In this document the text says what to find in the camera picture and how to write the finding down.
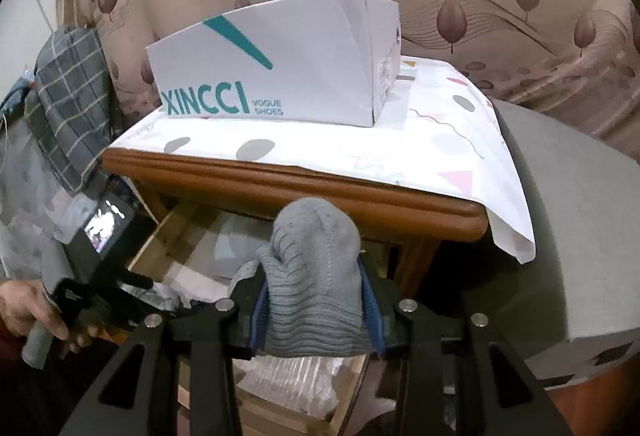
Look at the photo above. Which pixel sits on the wooden drawer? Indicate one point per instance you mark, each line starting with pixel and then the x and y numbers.
pixel 165 241

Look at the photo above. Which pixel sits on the grey knit sock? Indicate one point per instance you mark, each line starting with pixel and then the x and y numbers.
pixel 315 286

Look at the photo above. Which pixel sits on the white patterned table cover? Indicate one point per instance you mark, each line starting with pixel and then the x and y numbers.
pixel 440 141

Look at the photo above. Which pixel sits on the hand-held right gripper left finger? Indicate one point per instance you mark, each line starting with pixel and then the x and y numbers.
pixel 257 316

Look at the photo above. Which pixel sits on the white shoe box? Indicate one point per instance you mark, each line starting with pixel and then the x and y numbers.
pixel 300 66

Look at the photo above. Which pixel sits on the brown wooden nightstand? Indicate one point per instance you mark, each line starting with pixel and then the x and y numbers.
pixel 300 186

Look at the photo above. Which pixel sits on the grey mattress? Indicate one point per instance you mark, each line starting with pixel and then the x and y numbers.
pixel 575 241

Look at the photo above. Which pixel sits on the white sheer leaf-print fabric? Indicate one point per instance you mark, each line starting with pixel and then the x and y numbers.
pixel 25 216

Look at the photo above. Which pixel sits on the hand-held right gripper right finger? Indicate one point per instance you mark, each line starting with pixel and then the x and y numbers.
pixel 374 316

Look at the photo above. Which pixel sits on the grey plaid pillow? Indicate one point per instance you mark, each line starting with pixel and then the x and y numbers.
pixel 70 106

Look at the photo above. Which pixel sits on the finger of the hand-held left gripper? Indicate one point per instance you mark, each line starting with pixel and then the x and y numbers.
pixel 137 280
pixel 145 303

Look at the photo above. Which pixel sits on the person's left hand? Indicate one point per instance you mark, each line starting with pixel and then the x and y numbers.
pixel 25 311

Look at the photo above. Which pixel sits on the clear folded plastic bag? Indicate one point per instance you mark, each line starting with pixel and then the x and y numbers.
pixel 240 246

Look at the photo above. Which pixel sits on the white drawer liner paper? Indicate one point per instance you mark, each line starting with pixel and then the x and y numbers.
pixel 290 381

